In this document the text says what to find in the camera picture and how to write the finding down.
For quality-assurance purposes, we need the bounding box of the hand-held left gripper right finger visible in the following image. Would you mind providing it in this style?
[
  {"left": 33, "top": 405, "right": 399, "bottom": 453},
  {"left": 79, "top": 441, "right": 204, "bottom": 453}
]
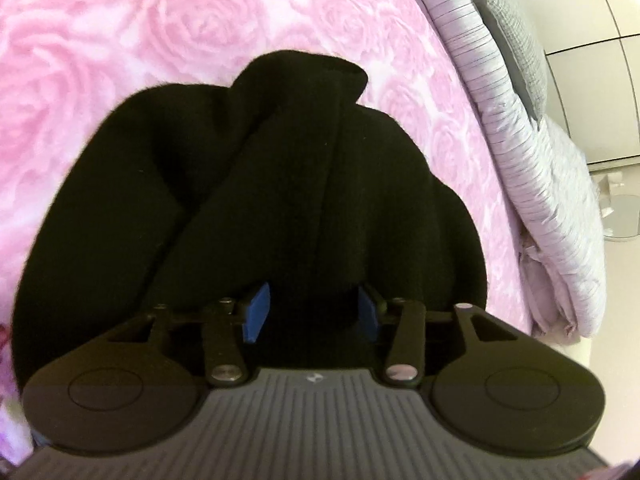
[{"left": 357, "top": 284, "right": 522, "bottom": 390}]

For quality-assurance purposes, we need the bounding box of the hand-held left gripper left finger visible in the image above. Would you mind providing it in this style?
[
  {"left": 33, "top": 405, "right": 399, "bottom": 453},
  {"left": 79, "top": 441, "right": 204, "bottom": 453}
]
[{"left": 102, "top": 282, "right": 272, "bottom": 389}]

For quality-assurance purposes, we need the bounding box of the black garment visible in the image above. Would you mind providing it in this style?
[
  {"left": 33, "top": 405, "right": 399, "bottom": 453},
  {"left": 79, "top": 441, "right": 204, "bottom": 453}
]
[{"left": 12, "top": 49, "right": 489, "bottom": 397}]

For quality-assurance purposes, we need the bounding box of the cream mattress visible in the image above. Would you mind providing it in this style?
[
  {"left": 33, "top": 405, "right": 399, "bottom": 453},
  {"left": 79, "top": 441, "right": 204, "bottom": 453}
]
[{"left": 530, "top": 327, "right": 603, "bottom": 396}]

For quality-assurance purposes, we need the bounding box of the lilac striped quilt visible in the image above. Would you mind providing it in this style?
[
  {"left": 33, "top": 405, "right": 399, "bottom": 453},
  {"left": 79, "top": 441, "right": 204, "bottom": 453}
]
[{"left": 392, "top": 0, "right": 609, "bottom": 339}]

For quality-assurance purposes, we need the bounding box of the grey pillow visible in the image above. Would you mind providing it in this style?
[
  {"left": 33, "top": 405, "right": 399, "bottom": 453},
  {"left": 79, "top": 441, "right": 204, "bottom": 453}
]
[{"left": 471, "top": 0, "right": 551, "bottom": 122}]

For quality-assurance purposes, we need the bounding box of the pink rose blanket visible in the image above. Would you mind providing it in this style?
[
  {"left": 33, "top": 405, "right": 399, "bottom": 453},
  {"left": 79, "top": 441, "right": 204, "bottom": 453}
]
[{"left": 0, "top": 0, "right": 540, "bottom": 467}]

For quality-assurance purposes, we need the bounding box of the white wardrobe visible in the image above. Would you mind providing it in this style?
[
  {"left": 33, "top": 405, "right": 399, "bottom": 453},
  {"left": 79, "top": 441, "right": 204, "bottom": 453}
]
[{"left": 500, "top": 0, "right": 640, "bottom": 173}]

